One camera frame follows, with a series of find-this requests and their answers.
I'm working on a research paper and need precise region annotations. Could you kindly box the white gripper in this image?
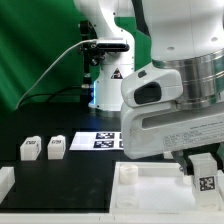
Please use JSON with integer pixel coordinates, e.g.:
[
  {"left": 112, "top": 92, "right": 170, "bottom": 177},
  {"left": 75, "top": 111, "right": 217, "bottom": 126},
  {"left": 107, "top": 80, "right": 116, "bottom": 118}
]
[{"left": 121, "top": 103, "right": 224, "bottom": 175}]

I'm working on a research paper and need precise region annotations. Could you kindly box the white square tabletop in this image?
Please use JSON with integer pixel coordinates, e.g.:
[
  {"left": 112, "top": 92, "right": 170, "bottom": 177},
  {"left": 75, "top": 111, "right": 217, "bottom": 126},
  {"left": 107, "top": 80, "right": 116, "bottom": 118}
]
[{"left": 110, "top": 162, "right": 224, "bottom": 214}]

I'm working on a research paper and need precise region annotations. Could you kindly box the white marker sheet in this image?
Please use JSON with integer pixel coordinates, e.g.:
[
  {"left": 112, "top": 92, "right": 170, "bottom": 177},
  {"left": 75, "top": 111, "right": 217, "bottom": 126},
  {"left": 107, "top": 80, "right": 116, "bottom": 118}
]
[{"left": 70, "top": 131, "right": 123, "bottom": 151}]

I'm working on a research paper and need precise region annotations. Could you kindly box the white U-shaped obstacle fence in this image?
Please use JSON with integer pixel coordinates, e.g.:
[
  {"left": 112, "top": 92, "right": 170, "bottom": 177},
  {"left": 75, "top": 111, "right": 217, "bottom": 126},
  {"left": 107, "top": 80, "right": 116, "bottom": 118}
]
[{"left": 0, "top": 165, "right": 224, "bottom": 224}]

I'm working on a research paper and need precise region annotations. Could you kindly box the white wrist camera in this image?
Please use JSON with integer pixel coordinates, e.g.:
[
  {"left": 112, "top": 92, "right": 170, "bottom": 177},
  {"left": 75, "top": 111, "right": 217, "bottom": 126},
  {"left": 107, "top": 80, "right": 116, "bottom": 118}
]
[{"left": 121, "top": 63, "right": 183, "bottom": 108}]

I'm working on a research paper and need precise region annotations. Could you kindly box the black camera on stand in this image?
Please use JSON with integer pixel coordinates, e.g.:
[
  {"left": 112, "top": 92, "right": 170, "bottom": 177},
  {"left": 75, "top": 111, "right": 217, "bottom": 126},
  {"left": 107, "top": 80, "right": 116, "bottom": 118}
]
[{"left": 79, "top": 20, "right": 104, "bottom": 86}]

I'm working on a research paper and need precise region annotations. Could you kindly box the black cable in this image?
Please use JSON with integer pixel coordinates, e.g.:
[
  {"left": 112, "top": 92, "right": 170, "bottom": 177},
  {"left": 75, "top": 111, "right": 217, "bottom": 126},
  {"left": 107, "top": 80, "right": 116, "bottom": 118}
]
[{"left": 18, "top": 84, "right": 94, "bottom": 108}]

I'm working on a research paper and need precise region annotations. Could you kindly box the white cable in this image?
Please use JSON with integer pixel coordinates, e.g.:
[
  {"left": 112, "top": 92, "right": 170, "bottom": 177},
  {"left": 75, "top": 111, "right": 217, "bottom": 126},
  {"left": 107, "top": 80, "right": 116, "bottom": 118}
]
[{"left": 14, "top": 39, "right": 98, "bottom": 111}]

